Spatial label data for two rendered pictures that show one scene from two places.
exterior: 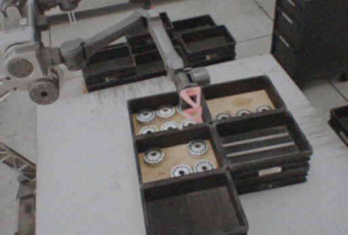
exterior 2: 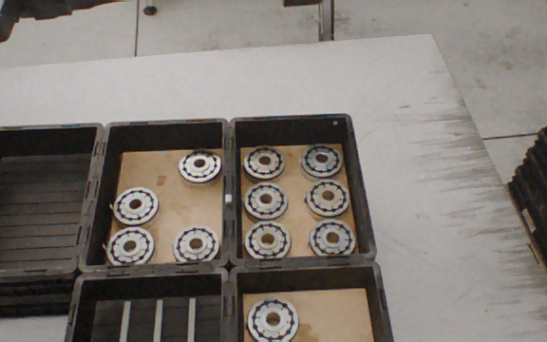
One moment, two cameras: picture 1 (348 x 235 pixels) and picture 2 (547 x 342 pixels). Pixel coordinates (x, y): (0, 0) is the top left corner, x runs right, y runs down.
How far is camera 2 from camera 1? 1.76 m
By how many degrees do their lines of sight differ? 60
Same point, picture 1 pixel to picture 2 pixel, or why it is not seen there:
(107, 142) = not seen: hidden behind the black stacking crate
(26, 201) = not seen: hidden behind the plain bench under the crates
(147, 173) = (170, 160)
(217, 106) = (340, 322)
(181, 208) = (69, 203)
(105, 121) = (371, 126)
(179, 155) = (195, 215)
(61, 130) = (357, 67)
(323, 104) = not seen: outside the picture
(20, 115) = (532, 88)
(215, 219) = (22, 254)
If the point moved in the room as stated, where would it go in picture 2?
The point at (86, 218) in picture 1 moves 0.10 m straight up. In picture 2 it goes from (156, 104) to (150, 81)
